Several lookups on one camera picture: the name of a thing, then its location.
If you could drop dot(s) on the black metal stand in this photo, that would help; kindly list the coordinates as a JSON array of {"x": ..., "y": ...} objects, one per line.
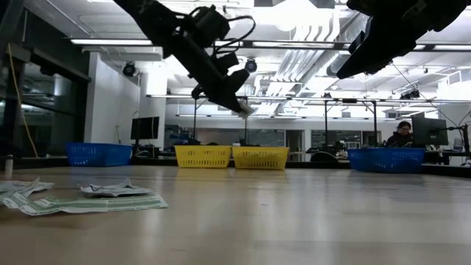
[
  {"x": 349, "y": 100},
  {"x": 195, "y": 121}
]

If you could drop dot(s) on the black office chair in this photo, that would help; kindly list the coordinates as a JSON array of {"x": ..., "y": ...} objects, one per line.
[{"x": 324, "y": 157}]

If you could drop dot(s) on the green striped bandage packet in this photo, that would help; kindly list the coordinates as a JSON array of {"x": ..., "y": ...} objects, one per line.
[
  {"x": 22, "y": 186},
  {"x": 92, "y": 205}
]

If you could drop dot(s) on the blue plastic basket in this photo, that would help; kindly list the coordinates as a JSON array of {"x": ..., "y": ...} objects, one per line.
[
  {"x": 386, "y": 160},
  {"x": 99, "y": 154}
]

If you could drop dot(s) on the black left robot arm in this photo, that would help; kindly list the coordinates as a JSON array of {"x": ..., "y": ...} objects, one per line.
[{"x": 154, "y": 18}]

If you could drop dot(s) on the black computer monitor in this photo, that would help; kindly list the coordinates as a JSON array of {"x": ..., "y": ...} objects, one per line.
[
  {"x": 145, "y": 127},
  {"x": 428, "y": 130}
]

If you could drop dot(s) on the yellow plastic basket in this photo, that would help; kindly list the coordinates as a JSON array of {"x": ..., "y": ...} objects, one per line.
[
  {"x": 259, "y": 158},
  {"x": 202, "y": 156}
]

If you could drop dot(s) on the black ceiling camera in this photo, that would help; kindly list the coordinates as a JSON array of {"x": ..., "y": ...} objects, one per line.
[
  {"x": 251, "y": 65},
  {"x": 410, "y": 95},
  {"x": 129, "y": 69}
]

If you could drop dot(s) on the person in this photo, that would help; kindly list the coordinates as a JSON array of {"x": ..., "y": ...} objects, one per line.
[{"x": 401, "y": 138}]

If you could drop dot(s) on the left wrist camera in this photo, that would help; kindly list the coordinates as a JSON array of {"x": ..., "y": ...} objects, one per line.
[{"x": 211, "y": 25}]

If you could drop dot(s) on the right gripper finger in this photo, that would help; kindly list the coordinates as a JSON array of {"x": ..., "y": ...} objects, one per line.
[
  {"x": 357, "y": 42},
  {"x": 379, "y": 51}
]

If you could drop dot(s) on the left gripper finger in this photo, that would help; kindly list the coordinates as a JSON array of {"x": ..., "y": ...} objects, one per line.
[{"x": 228, "y": 99}]

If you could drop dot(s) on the white antiseptic towelette packet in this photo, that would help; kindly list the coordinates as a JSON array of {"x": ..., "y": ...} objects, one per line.
[
  {"x": 117, "y": 190},
  {"x": 246, "y": 111}
]

